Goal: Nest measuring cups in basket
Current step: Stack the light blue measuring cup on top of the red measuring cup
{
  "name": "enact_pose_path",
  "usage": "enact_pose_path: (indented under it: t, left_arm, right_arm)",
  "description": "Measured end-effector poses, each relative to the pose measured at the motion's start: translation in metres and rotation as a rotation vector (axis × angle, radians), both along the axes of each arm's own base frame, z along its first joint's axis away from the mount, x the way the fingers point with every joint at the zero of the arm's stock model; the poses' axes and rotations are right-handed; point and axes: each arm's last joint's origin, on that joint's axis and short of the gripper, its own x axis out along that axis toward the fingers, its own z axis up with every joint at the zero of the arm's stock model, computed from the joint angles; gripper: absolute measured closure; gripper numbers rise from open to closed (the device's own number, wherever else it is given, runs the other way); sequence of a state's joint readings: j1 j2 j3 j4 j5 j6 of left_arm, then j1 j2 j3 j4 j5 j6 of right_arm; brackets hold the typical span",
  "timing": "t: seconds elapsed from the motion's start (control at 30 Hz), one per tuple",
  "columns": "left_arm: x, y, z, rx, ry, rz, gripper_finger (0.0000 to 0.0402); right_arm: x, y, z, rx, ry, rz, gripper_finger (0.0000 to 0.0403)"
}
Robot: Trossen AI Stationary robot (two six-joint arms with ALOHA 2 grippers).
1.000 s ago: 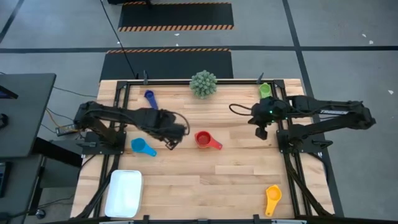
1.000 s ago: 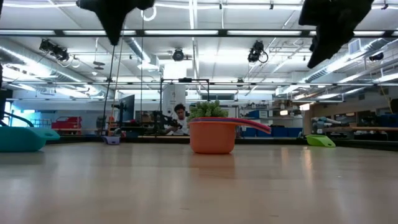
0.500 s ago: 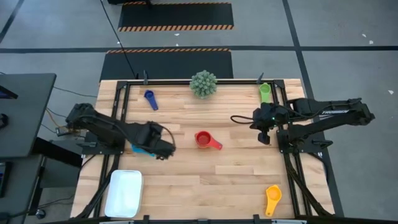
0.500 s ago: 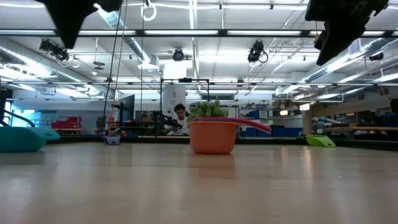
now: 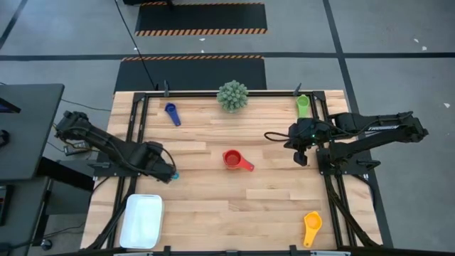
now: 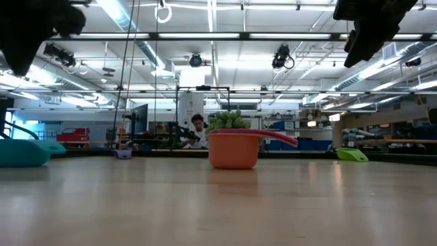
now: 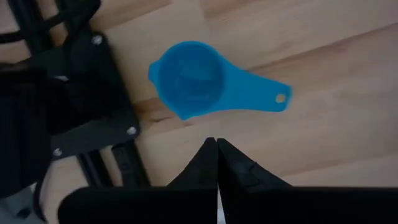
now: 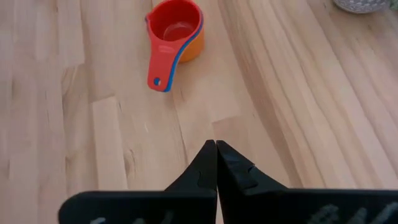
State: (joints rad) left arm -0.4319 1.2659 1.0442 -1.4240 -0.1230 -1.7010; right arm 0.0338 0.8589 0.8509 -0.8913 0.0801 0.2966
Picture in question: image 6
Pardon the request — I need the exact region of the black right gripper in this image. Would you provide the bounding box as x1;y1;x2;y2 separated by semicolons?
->
333;0;419;68

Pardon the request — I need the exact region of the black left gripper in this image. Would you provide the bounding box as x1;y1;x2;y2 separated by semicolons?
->
0;0;86;77

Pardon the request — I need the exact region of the teal measuring cup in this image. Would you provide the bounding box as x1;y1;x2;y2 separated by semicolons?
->
0;139;67;168

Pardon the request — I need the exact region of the green measuring cup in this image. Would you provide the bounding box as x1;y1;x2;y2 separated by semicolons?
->
335;147;369;163

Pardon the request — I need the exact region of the small purple measuring cup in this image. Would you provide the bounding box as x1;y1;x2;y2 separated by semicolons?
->
112;148;133;160

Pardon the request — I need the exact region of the orange measuring cup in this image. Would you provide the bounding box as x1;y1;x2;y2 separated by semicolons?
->
206;132;298;170

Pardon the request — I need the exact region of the red cart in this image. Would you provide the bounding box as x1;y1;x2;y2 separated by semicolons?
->
56;127;91;143

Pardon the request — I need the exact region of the blue storage bin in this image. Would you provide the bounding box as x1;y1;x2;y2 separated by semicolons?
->
297;139;334;152
266;139;298;152

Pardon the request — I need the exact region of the black background monitor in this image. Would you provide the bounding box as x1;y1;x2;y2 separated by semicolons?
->
130;103;150;135

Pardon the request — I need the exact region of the black overhead rig beam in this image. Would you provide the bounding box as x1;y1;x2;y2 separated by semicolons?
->
51;31;437;42

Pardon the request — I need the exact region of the green succulent in white pot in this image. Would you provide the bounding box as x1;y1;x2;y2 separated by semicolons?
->
206;109;252;134

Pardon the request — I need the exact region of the silver ceiling air duct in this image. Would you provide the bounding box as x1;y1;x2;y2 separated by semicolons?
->
95;0;167;69
334;42;437;92

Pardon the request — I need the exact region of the black mounted camera device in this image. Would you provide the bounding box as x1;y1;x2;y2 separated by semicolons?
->
42;42;77;68

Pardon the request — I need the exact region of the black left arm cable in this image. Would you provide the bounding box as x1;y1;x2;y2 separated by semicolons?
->
0;119;40;140

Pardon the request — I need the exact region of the black mounted camera with cable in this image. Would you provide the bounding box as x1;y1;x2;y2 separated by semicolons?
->
271;43;295;70

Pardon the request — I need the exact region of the black hanging cable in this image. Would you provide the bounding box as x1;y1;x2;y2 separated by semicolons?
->
111;0;137;150

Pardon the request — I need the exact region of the black aluminium table frame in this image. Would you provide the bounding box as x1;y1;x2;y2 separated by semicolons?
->
51;148;437;167

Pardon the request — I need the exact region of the white coiled hanging cable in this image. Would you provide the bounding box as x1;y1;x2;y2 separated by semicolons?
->
154;0;173;24

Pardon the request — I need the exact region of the black background rig frame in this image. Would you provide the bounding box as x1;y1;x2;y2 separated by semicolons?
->
175;85;231;151

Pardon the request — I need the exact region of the round black overhead camera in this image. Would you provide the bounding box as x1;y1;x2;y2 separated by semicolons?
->
188;53;203;68

